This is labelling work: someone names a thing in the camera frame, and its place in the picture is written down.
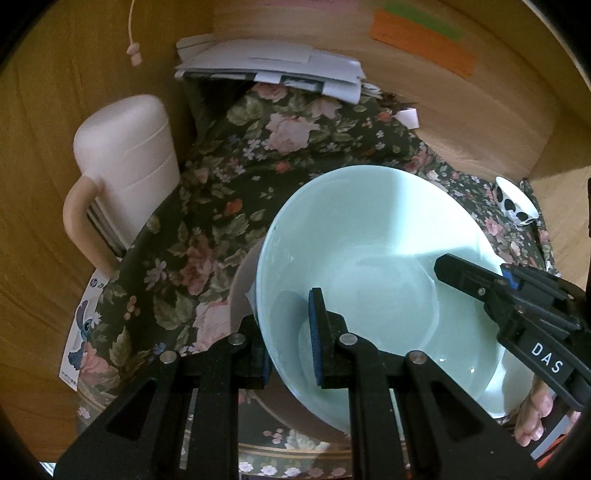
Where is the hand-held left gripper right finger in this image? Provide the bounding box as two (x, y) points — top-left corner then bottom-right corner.
(307, 287), (532, 480)

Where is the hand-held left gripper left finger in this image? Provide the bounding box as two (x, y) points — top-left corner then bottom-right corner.
(54, 315), (273, 480)

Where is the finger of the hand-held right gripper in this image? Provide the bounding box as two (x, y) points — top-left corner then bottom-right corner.
(501, 263), (573, 297)
(434, 253), (513, 324)

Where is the large light green bowl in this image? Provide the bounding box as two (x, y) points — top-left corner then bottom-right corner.
(255, 165), (536, 435)

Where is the person's right hand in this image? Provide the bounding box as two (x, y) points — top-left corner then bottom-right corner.
(512, 381), (583, 448)

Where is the black spotted white cup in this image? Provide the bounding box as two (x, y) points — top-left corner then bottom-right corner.
(495, 176), (539, 226)

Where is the small white paper note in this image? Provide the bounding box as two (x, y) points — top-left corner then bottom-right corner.
(396, 107), (420, 131)

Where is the cartoon printed card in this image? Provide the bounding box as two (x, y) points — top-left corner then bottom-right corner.
(59, 277), (108, 393)

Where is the dark floral tablecloth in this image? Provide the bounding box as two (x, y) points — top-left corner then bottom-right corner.
(76, 83), (561, 480)

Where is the small brown object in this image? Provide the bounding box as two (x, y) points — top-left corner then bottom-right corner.
(376, 90), (407, 114)

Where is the orange paper sheet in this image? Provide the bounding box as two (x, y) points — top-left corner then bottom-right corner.
(369, 10), (477, 78)

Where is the green paper strip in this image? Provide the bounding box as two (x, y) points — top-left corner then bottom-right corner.
(383, 0), (464, 40)

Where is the stack of white papers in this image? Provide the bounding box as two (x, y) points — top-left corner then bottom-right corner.
(174, 34), (384, 104)

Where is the beaded pull cord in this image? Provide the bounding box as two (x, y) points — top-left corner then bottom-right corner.
(126, 0), (143, 66)

